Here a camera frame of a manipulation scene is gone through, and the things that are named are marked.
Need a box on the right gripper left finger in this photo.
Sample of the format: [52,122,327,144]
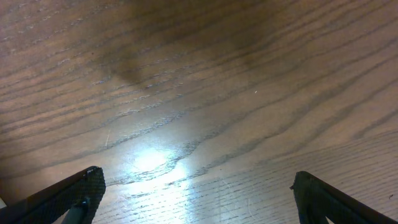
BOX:
[1,166,106,224]

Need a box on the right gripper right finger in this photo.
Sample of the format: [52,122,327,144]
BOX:
[290,171,397,224]

